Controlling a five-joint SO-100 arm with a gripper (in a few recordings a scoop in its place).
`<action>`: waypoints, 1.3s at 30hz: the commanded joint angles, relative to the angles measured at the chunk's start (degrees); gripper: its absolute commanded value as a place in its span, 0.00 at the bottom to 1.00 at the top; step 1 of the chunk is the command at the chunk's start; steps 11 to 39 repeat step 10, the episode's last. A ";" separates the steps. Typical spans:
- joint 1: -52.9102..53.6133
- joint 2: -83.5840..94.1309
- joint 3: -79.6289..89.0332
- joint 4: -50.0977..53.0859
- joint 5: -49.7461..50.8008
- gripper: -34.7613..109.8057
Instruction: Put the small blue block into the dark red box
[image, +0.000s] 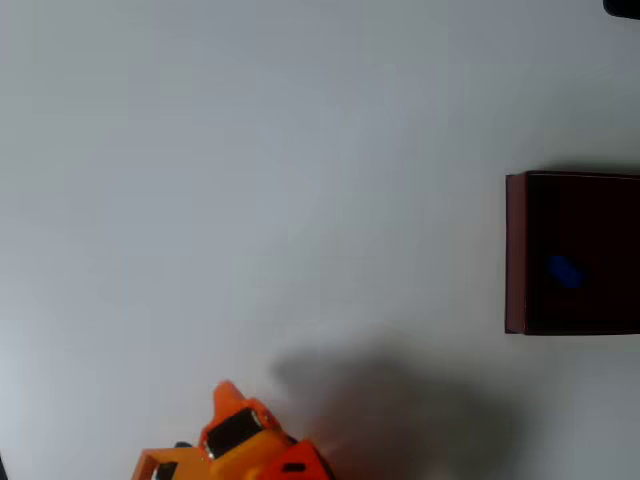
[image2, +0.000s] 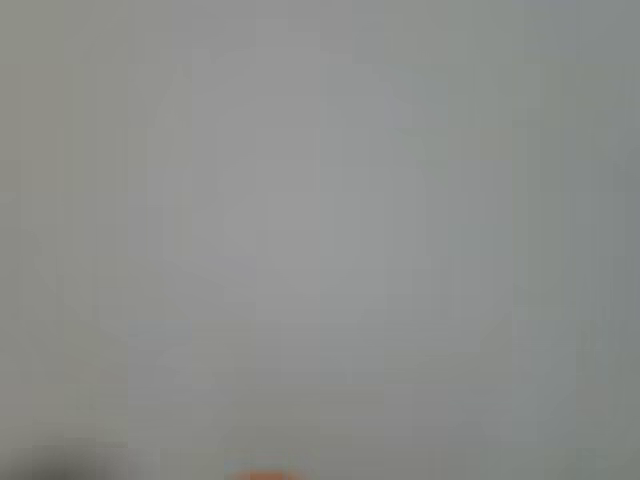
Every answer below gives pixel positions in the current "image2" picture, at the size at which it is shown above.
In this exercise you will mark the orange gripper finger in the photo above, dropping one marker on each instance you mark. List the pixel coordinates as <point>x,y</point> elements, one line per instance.
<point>265,476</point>

